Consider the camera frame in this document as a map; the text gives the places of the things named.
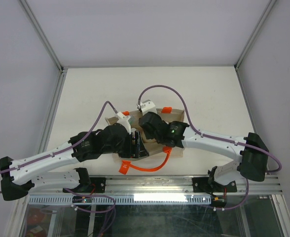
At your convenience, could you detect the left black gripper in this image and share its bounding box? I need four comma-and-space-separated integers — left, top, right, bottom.
103, 131, 148, 158

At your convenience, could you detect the beige canvas tote bag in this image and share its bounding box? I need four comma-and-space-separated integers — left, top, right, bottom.
105, 106, 186, 175

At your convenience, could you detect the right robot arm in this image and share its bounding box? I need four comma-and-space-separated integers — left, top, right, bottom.
139, 112, 268, 193

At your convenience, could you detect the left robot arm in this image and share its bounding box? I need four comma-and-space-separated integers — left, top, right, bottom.
0, 123, 149, 201

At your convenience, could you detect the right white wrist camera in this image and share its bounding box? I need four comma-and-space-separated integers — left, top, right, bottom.
137, 100, 157, 116

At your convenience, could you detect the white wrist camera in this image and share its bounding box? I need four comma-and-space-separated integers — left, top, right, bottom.
137, 100, 157, 116
115, 112, 135, 134

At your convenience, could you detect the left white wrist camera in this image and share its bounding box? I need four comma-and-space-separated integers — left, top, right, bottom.
115, 112, 135, 134

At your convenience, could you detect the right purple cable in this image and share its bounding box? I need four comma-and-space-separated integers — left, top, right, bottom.
137, 85, 283, 210

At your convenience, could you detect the purple cable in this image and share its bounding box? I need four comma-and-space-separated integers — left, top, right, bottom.
137, 85, 283, 210
0, 100, 118, 196

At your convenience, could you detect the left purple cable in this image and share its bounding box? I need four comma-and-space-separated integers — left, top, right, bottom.
0, 100, 118, 196

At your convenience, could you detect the left aluminium frame post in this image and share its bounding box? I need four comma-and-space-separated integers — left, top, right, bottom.
18, 0, 66, 153

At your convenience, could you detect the aluminium frame post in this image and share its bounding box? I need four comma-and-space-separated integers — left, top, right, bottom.
18, 0, 66, 153
234, 0, 278, 72

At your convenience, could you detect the white slotted cable duct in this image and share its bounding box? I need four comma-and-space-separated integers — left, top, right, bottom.
29, 193, 211, 205

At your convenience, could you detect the aluminium mounting rail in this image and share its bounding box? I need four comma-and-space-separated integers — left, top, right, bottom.
61, 174, 283, 195

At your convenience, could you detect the right aluminium frame post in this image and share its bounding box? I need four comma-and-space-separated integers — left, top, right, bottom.
234, 0, 278, 72

